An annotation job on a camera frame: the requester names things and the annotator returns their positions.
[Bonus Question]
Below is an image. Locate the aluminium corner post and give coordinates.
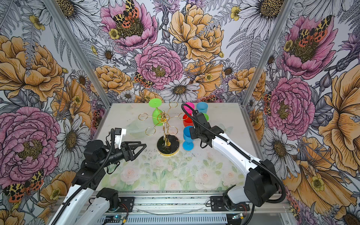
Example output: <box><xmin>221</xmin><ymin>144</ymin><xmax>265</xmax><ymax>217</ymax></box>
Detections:
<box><xmin>241</xmin><ymin>0</ymin><xmax>296</xmax><ymax>107</ymax></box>
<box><xmin>44</xmin><ymin>1</ymin><xmax>112</xmax><ymax>109</ymax></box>

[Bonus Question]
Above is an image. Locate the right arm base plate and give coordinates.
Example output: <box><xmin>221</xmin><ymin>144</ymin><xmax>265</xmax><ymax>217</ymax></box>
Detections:
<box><xmin>210</xmin><ymin>196</ymin><xmax>250</xmax><ymax>212</ymax></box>

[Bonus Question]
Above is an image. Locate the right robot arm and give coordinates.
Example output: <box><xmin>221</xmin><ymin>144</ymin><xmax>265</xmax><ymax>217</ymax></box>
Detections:
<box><xmin>190</xmin><ymin>112</ymin><xmax>286</xmax><ymax>209</ymax></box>

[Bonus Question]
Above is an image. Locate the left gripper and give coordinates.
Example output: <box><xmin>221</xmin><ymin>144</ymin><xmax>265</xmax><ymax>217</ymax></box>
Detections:
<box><xmin>99</xmin><ymin>141</ymin><xmax>147</xmax><ymax>167</ymax></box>

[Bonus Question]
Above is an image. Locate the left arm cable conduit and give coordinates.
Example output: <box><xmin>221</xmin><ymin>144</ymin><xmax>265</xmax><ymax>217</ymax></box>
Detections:
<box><xmin>50</xmin><ymin>128</ymin><xmax>116</xmax><ymax>225</ymax></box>

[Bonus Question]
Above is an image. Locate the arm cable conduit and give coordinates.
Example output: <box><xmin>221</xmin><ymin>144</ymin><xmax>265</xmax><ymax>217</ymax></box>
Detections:
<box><xmin>50</xmin><ymin>128</ymin><xmax>116</xmax><ymax>225</ymax></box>
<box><xmin>180</xmin><ymin>103</ymin><xmax>287</xmax><ymax>204</ymax></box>

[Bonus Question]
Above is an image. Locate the pink wine glass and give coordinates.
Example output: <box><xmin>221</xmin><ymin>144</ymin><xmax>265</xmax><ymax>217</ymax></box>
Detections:
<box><xmin>184</xmin><ymin>102</ymin><xmax>195</xmax><ymax>115</ymax></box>

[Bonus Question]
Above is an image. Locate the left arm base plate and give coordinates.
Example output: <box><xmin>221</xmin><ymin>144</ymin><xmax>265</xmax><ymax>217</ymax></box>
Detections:
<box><xmin>108</xmin><ymin>196</ymin><xmax>135</xmax><ymax>213</ymax></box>

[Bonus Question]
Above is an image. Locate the right aluminium corner post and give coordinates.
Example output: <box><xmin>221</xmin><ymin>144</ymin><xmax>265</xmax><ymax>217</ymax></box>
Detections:
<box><xmin>241</xmin><ymin>0</ymin><xmax>296</xmax><ymax>107</ymax></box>

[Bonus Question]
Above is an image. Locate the aluminium front rail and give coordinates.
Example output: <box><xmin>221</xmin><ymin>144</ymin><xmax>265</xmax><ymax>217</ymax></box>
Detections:
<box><xmin>74</xmin><ymin>188</ymin><xmax>296</xmax><ymax>225</ymax></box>

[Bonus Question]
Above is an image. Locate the small green circuit board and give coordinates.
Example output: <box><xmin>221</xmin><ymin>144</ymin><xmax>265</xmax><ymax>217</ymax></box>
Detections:
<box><xmin>103</xmin><ymin>216</ymin><xmax>128</xmax><ymax>225</ymax></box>

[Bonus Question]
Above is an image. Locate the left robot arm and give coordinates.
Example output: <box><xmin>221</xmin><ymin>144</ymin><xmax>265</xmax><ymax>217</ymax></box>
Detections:
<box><xmin>49</xmin><ymin>140</ymin><xmax>147</xmax><ymax>225</ymax></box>

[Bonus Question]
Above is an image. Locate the red wine glass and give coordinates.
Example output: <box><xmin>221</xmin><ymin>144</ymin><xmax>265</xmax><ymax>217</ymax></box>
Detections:
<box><xmin>182</xmin><ymin>114</ymin><xmax>194</xmax><ymax>127</ymax></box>

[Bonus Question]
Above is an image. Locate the light blue wine glass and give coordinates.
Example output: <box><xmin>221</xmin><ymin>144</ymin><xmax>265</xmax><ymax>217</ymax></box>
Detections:
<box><xmin>196</xmin><ymin>102</ymin><xmax>208</xmax><ymax>113</ymax></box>

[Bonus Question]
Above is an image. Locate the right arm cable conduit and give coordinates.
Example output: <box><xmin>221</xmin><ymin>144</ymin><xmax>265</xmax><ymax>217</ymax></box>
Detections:
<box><xmin>180</xmin><ymin>103</ymin><xmax>287</xmax><ymax>204</ymax></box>

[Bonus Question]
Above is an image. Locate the green wine glass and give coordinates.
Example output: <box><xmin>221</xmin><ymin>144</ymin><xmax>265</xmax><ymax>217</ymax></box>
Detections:
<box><xmin>203</xmin><ymin>113</ymin><xmax>209</xmax><ymax>122</ymax></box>
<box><xmin>149</xmin><ymin>98</ymin><xmax>162</xmax><ymax>126</ymax></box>

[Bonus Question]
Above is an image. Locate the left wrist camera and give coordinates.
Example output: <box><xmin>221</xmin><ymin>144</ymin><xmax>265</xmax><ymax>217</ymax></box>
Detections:
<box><xmin>114</xmin><ymin>127</ymin><xmax>127</xmax><ymax>148</ymax></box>

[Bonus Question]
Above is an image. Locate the gold wine glass rack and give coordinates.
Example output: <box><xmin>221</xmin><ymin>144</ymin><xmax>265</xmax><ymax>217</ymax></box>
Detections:
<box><xmin>138</xmin><ymin>102</ymin><xmax>185</xmax><ymax>157</ymax></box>

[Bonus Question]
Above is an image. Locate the left aluminium corner post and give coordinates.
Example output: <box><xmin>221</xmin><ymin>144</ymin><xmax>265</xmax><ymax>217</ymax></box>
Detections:
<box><xmin>44</xmin><ymin>1</ymin><xmax>112</xmax><ymax>109</ymax></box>

